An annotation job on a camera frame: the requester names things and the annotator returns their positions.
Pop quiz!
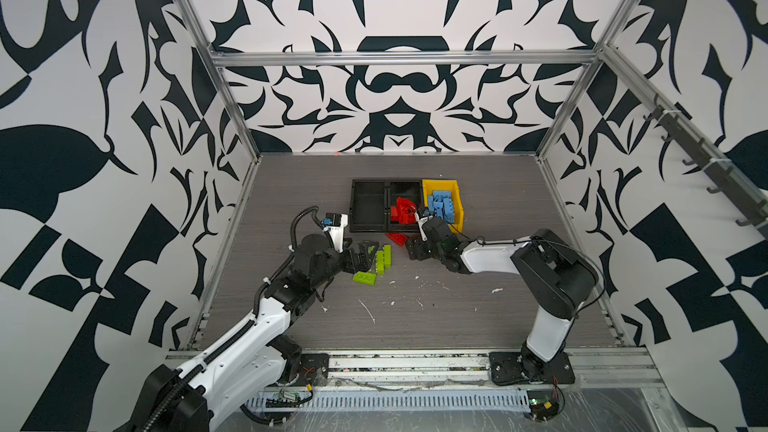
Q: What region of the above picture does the red lego brick top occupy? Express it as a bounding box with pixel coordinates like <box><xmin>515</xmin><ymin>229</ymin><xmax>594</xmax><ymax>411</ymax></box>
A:
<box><xmin>386</xmin><ymin>233</ymin><xmax>409</xmax><ymax>247</ymax></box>

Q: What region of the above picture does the blue lego long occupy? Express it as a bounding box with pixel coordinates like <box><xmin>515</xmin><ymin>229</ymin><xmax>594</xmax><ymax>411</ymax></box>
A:
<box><xmin>427</xmin><ymin>194</ymin><xmax>445</xmax><ymax>219</ymax></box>

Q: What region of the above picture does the red arch lego piece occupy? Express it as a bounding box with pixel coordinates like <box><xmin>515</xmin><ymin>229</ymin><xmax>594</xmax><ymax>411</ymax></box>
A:
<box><xmin>390</xmin><ymin>197</ymin><xmax>418</xmax><ymax>225</ymax></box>

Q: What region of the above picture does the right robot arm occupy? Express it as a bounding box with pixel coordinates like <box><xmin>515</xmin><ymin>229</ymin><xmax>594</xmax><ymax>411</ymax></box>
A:
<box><xmin>405</xmin><ymin>217</ymin><xmax>600</xmax><ymax>386</ymax></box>

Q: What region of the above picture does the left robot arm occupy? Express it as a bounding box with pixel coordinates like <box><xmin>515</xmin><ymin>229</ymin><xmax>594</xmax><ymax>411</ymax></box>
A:
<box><xmin>121</xmin><ymin>206</ymin><xmax>379</xmax><ymax>431</ymax></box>

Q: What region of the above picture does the green lego brick right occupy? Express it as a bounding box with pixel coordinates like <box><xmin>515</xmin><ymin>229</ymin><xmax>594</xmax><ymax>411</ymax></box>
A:
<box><xmin>374</xmin><ymin>245</ymin><xmax>392</xmax><ymax>275</ymax></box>

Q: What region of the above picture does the left black bin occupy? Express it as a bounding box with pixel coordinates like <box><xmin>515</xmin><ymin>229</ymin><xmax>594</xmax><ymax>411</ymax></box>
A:
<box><xmin>349</xmin><ymin>179</ymin><xmax>387</xmax><ymax>233</ymax></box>

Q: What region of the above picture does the black bin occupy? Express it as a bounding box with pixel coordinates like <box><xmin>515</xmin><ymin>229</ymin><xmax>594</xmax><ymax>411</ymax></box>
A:
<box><xmin>385</xmin><ymin>179</ymin><xmax>422</xmax><ymax>233</ymax></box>
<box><xmin>349</xmin><ymin>179</ymin><xmax>387</xmax><ymax>233</ymax></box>

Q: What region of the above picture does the yellow bin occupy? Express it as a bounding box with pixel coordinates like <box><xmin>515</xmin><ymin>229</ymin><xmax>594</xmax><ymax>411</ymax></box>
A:
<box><xmin>422</xmin><ymin>179</ymin><xmax>465</xmax><ymax>232</ymax></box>

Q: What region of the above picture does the middle black bin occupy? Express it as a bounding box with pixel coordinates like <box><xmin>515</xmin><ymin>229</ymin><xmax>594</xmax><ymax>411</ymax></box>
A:
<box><xmin>385</xmin><ymin>179</ymin><xmax>422</xmax><ymax>233</ymax></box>

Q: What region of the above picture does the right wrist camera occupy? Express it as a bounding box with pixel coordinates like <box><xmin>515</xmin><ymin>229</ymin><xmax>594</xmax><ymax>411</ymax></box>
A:
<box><xmin>415</xmin><ymin>209</ymin><xmax>432</xmax><ymax>242</ymax></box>

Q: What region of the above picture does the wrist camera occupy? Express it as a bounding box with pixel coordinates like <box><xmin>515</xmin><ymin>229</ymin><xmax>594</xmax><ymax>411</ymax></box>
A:
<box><xmin>415</xmin><ymin>209</ymin><xmax>432</xmax><ymax>242</ymax></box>
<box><xmin>323</xmin><ymin>213</ymin><xmax>348</xmax><ymax>253</ymax></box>

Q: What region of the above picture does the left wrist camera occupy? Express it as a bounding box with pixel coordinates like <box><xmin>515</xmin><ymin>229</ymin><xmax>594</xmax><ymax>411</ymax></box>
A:
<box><xmin>323</xmin><ymin>213</ymin><xmax>348</xmax><ymax>253</ymax></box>

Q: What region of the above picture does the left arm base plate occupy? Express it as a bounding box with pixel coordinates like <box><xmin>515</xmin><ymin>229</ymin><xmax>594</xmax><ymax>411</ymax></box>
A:
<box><xmin>276</xmin><ymin>353</ymin><xmax>330</xmax><ymax>387</ymax></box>

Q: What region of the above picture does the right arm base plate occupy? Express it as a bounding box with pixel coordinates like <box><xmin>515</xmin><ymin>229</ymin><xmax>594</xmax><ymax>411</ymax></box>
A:
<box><xmin>488</xmin><ymin>351</ymin><xmax>576</xmax><ymax>386</ymax></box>

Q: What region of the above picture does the wall hook rack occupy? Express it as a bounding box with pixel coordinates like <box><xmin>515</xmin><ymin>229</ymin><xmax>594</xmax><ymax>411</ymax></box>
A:
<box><xmin>644</xmin><ymin>97</ymin><xmax>767</xmax><ymax>236</ymax></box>

